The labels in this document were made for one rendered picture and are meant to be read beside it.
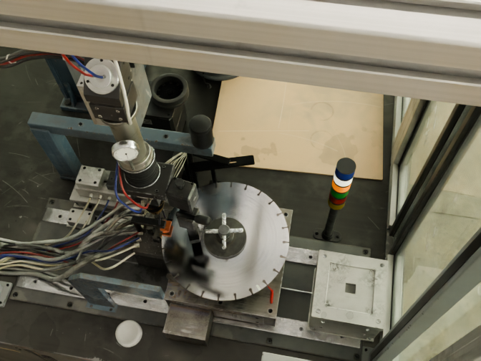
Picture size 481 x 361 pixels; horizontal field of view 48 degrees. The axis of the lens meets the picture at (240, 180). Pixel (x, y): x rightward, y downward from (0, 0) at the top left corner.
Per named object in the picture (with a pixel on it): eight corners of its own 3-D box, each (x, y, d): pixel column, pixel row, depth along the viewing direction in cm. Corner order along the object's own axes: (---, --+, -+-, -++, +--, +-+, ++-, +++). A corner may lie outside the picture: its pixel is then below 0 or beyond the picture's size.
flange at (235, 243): (210, 263, 136) (210, 260, 134) (198, 225, 141) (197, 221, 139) (252, 250, 137) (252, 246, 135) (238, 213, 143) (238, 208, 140)
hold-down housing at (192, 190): (205, 217, 128) (196, 175, 111) (197, 234, 126) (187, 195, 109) (183, 210, 130) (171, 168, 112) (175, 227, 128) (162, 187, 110)
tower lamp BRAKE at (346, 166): (354, 165, 128) (356, 158, 125) (353, 182, 126) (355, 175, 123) (336, 162, 128) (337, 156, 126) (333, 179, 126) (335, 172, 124)
